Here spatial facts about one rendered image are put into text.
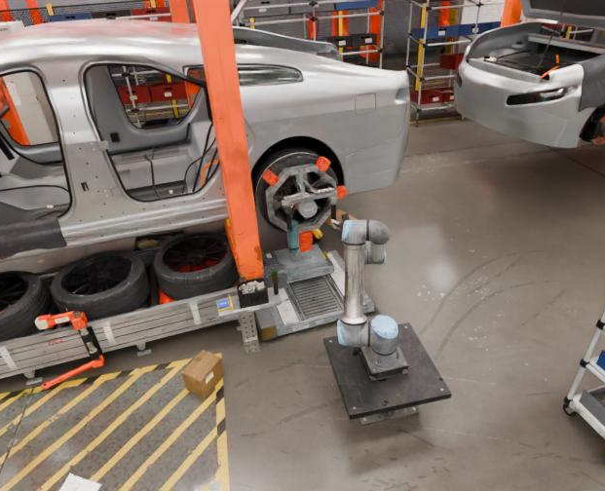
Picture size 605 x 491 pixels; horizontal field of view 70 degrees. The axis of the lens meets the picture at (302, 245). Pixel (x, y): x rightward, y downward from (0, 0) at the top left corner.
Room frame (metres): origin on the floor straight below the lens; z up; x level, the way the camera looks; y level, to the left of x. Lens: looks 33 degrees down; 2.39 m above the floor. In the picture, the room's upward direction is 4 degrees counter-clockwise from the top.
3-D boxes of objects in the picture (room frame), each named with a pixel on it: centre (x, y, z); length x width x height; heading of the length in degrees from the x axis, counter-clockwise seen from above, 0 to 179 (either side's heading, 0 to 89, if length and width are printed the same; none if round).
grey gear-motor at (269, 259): (2.86, 0.26, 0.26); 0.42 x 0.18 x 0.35; 16
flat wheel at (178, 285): (2.86, 0.84, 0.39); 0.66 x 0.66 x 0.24
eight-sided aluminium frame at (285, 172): (2.98, -0.02, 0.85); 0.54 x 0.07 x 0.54; 106
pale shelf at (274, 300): (2.31, 0.39, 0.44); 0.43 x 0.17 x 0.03; 106
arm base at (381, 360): (1.81, -0.44, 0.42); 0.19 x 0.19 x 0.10
